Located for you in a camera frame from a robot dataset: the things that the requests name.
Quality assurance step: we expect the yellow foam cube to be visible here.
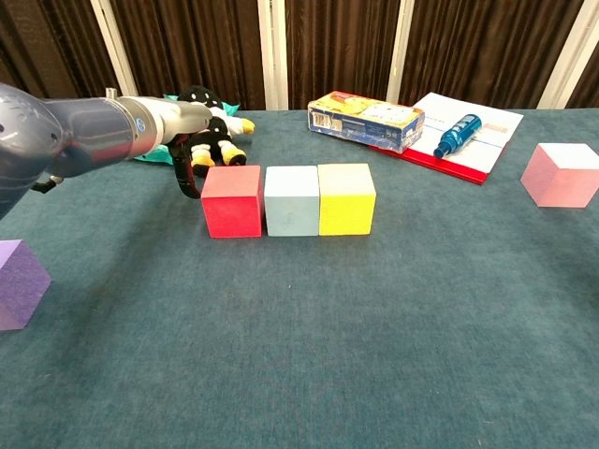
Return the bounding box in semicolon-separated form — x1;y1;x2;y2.
317;163;377;237

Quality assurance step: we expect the teal snack bag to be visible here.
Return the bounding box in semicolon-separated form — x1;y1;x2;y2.
133;94;241;166

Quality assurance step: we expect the light blue foam cube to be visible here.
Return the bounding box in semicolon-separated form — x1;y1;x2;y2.
263;165;321;238

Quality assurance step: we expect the white frame post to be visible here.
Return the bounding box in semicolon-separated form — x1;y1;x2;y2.
386;0;416;105
536;0;599;110
256;0;289;111
90;0;141;99

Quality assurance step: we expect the purple foam cube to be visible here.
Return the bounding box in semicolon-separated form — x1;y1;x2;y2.
0;239;52;332

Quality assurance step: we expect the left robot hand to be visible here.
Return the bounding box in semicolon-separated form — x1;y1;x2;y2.
161;99;212;200

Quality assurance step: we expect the black white plush doll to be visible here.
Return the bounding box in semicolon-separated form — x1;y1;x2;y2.
176;84;256;179

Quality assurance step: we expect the blue bottle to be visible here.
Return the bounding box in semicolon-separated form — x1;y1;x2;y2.
432;112;483;160

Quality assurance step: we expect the black cable metal connector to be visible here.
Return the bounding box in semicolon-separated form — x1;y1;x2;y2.
30;175;65;196

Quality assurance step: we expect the white red book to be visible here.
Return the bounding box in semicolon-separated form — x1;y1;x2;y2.
368;91;525;186

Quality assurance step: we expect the dark brown curtain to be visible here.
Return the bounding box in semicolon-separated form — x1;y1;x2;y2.
0;0;599;121

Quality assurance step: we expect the red foam cube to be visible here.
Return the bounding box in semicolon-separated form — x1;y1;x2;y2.
200;165;264;239

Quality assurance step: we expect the pink foam cube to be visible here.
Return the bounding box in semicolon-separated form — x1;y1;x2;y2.
519;142;599;209

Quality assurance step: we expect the yellow blue cookie box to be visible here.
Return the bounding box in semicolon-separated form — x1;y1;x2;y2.
307;91;426;155

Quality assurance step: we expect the teal felt table mat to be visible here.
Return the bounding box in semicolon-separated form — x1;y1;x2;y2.
0;109;599;449

